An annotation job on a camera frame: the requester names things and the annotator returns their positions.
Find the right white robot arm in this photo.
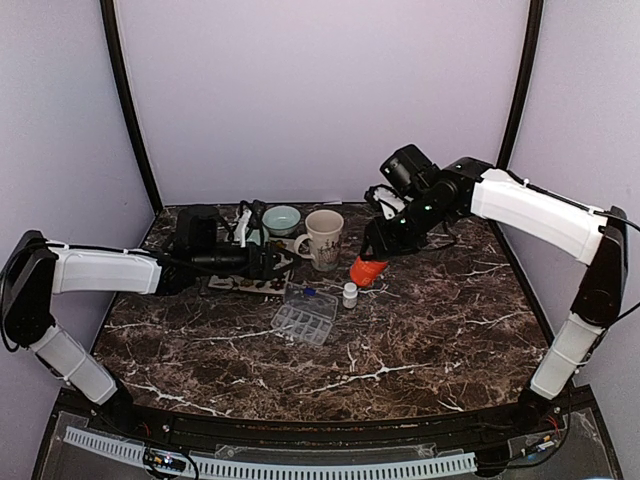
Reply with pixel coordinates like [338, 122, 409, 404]
[359, 144, 629, 434]

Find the orange pill bottle grey cap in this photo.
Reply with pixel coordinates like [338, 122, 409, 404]
[350, 256, 388, 287]

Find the clear plastic pill organizer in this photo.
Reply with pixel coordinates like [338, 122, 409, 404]
[271, 283, 338, 346]

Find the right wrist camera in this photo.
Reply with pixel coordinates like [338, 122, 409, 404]
[364, 184, 406, 220]

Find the small white pill bottle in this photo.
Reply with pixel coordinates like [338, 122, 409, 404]
[342, 282, 358, 309]

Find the white slotted cable duct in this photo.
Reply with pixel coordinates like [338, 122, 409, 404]
[63, 427, 477, 480]

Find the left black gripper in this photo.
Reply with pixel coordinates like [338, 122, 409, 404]
[192, 240, 301, 281]

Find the black front rail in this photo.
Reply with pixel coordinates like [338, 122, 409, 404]
[90, 404, 554, 450]

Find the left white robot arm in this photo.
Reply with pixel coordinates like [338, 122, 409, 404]
[1, 201, 301, 436]

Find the blue striped ceramic bowl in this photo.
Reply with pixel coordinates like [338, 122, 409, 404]
[262, 205, 301, 237]

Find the right black frame post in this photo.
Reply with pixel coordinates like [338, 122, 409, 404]
[496, 0, 545, 170]

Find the left black frame post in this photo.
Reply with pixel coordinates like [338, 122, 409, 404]
[99, 0, 164, 215]

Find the black frame post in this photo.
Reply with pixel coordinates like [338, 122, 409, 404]
[99, 0, 164, 215]
[496, 0, 545, 170]

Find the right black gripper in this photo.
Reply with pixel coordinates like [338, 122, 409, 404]
[362, 192, 453, 259]

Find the cream ceramic mug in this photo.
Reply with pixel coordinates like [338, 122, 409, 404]
[293, 209, 344, 272]

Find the floral rectangular ceramic plate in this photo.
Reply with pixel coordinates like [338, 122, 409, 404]
[207, 238, 296, 295]

